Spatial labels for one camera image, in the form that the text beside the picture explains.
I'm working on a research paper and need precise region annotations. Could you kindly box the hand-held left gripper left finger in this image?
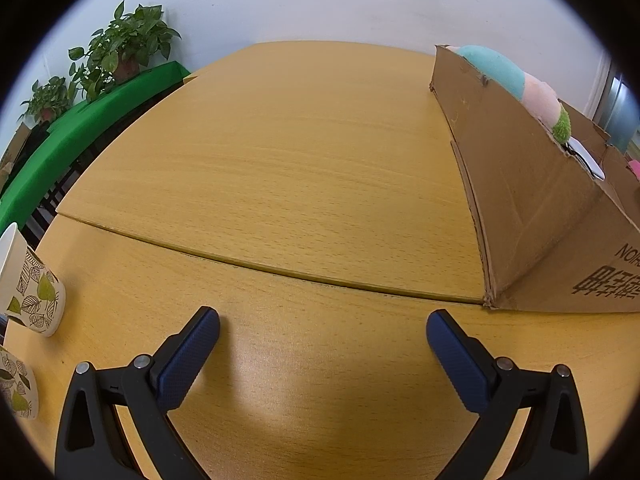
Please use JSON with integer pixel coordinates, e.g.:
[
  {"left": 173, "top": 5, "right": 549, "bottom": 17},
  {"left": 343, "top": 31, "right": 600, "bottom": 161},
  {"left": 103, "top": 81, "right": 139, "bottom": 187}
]
[{"left": 55, "top": 306, "right": 221, "bottom": 480}]

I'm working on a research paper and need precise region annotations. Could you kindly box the small potted green plant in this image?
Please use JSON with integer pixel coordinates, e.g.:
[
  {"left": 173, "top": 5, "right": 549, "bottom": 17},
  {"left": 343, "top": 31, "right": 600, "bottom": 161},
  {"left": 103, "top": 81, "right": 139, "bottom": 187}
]
[{"left": 20, "top": 76, "right": 76, "bottom": 123}]

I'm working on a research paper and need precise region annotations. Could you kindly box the small brown carton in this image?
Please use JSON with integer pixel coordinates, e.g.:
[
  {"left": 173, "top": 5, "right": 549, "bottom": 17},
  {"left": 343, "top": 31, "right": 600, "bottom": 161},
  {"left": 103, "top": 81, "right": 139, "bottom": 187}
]
[{"left": 0, "top": 124, "right": 31, "bottom": 176}]

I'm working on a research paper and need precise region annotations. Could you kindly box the wooden desk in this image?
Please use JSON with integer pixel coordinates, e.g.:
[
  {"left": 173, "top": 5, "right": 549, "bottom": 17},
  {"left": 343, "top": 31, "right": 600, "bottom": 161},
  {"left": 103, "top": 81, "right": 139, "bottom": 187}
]
[{"left": 0, "top": 40, "right": 640, "bottom": 480}]

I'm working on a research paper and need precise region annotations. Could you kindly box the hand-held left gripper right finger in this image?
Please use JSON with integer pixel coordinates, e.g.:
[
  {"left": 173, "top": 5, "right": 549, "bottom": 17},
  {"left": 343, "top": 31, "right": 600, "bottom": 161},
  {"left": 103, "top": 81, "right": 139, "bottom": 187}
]
[{"left": 425, "top": 309, "right": 591, "bottom": 480}]

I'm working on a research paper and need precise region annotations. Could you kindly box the leaf print paper cup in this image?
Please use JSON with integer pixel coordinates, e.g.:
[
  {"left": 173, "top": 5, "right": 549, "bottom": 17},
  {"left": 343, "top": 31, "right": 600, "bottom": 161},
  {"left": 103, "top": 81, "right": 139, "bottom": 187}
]
[
  {"left": 0, "top": 222, "right": 67, "bottom": 337},
  {"left": 0, "top": 345, "right": 40, "bottom": 420}
]

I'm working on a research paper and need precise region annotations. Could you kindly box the large potted green plant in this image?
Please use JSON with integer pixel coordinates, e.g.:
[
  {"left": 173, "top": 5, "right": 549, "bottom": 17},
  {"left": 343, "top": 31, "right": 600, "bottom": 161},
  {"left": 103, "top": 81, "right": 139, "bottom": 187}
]
[{"left": 68, "top": 1, "right": 182, "bottom": 103}]

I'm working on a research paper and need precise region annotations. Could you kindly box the pink pig plush toy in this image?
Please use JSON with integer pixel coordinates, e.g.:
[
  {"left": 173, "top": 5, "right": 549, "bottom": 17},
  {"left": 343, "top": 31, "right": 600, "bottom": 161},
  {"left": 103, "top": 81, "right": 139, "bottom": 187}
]
[{"left": 450, "top": 44, "right": 572, "bottom": 143}]

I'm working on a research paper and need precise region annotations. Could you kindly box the glass door with metal frame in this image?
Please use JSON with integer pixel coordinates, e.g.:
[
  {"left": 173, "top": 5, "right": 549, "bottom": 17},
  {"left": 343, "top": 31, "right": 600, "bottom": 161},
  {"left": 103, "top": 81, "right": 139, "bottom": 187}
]
[{"left": 590, "top": 60, "right": 640, "bottom": 156}]

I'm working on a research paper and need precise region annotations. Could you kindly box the brown cardboard box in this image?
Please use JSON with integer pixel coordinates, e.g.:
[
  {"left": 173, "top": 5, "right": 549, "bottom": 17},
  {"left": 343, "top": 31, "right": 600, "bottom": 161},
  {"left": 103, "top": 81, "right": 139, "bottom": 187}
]
[{"left": 430, "top": 44, "right": 640, "bottom": 315}]

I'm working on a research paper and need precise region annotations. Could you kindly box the black chair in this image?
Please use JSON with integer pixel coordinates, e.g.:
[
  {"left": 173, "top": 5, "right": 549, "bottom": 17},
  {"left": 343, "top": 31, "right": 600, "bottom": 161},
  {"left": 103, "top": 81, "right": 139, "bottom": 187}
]
[{"left": 22, "top": 145, "right": 101, "bottom": 241}]

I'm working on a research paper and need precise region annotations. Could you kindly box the green table cloth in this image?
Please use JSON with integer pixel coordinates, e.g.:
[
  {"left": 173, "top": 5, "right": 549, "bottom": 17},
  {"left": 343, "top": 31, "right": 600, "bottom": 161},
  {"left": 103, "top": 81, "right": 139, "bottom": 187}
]
[{"left": 0, "top": 61, "right": 193, "bottom": 241}]

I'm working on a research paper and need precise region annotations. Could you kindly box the white battery charger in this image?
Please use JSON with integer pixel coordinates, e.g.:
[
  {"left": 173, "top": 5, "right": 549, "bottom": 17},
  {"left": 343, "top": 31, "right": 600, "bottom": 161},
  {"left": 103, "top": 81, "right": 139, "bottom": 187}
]
[{"left": 567, "top": 140, "right": 606, "bottom": 181}]

